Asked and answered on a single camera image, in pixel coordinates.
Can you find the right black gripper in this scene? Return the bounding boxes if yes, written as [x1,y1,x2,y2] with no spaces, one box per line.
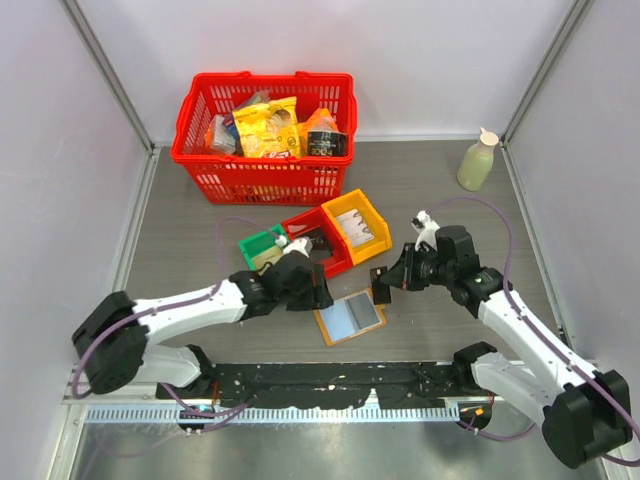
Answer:
[381,242,455,291]

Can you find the black credit card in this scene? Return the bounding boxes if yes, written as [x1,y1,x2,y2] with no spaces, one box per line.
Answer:
[370,266,392,305]

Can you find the yellow leather card holder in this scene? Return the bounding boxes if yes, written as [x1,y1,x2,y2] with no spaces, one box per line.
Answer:
[314,289,387,346]

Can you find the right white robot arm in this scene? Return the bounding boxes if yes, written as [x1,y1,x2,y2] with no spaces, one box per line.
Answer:
[379,212,633,468]

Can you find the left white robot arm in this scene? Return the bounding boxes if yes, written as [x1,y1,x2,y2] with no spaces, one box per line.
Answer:
[72,250,334,399]

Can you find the gold card in green bin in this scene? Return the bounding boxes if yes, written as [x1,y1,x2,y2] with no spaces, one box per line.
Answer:
[252,246,283,271]

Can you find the black card in red bin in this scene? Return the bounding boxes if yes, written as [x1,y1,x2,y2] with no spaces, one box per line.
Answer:
[302,227,333,261]

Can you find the white card in yellow bin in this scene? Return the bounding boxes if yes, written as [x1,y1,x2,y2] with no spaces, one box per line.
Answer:
[336,208,375,248]

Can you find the green plastic bin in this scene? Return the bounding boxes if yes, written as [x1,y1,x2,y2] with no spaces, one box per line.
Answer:
[238,224,290,270]

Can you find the yellow plastic bin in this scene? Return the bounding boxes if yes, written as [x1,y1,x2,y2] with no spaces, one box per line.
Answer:
[321,189,392,265]

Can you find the red plastic bin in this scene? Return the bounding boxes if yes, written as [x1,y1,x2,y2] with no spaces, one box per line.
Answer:
[282,206,353,278]

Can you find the red plastic shopping basket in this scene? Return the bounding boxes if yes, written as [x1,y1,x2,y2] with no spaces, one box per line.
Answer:
[171,71,358,205]

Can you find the green lotion bottle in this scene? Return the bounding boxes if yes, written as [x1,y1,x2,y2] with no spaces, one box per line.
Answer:
[456,127,499,192]

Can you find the black face cream jar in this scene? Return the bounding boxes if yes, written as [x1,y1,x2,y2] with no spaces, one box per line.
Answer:
[307,130,348,157]

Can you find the yellow snack bag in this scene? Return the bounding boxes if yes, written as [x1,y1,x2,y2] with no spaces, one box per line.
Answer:
[233,96,301,158]

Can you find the grey boxed item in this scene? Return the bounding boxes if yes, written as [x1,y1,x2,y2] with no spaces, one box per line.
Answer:
[205,115,236,155]

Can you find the orange snack packet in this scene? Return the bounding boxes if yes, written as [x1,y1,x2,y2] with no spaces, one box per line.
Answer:
[297,108,338,149]

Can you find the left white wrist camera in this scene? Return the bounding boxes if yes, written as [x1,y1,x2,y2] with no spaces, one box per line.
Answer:
[275,235,313,258]

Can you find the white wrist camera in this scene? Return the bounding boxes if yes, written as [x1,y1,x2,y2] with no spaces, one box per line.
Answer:
[275,235,313,258]
[411,210,440,251]

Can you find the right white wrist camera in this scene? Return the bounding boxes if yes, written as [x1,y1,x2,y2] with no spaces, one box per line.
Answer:
[411,210,440,251]

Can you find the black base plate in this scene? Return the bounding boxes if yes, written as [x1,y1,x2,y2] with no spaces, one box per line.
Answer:
[176,362,494,410]

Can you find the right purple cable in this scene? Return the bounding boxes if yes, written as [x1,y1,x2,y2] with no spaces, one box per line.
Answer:
[429,196,640,466]

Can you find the purple cable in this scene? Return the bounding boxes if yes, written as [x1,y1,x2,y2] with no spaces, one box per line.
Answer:
[73,217,286,434]
[429,196,640,466]

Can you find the white slotted cable duct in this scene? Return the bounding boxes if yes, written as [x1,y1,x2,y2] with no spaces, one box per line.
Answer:
[85,403,460,424]

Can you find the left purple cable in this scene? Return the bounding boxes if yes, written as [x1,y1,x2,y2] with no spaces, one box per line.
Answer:
[73,217,286,434]

